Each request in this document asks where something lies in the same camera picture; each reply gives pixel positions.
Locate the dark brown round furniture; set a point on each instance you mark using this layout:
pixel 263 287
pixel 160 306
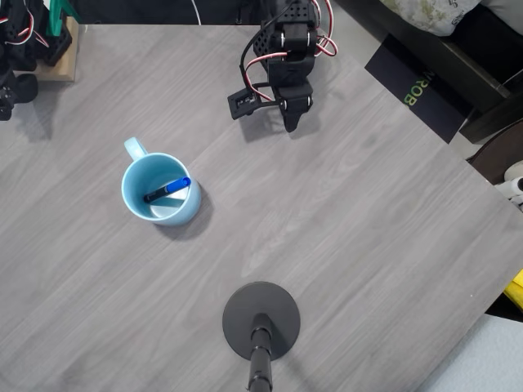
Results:
pixel 500 151

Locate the wooden base board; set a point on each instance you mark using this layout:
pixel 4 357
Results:
pixel 61 70

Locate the black round-base camera stand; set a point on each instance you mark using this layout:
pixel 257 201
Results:
pixel 261 314

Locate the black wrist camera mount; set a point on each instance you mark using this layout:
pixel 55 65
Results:
pixel 241 102

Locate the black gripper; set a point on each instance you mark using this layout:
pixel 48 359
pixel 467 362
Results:
pixel 297 107

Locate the green table clamp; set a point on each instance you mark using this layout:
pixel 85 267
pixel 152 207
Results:
pixel 55 22

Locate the white green patterned cushion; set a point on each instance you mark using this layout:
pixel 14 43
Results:
pixel 429 12

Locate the light blue mug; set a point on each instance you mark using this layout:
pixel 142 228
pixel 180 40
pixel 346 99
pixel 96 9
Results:
pixel 135 192

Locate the black box green lettering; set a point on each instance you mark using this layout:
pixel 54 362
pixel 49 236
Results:
pixel 421 87

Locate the white object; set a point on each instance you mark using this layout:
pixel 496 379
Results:
pixel 514 175

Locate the yellow object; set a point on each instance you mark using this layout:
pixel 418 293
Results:
pixel 515 290

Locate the light grey cloth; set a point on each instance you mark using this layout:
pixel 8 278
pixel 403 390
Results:
pixel 482 359

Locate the black leader arm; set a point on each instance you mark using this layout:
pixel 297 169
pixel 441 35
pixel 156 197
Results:
pixel 20 45

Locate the dark wooden furniture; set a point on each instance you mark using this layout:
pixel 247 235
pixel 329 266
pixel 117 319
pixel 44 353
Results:
pixel 482 49

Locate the blue marker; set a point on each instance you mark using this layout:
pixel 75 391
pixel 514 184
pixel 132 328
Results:
pixel 175 185

